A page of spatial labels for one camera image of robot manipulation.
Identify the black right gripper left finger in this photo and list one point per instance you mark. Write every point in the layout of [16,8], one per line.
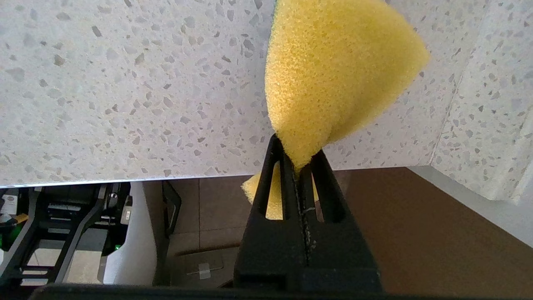
[270,250]

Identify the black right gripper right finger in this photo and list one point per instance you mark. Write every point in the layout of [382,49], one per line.
[337,246]

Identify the yellow sponge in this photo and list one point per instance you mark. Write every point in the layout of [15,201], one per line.
[333,75]

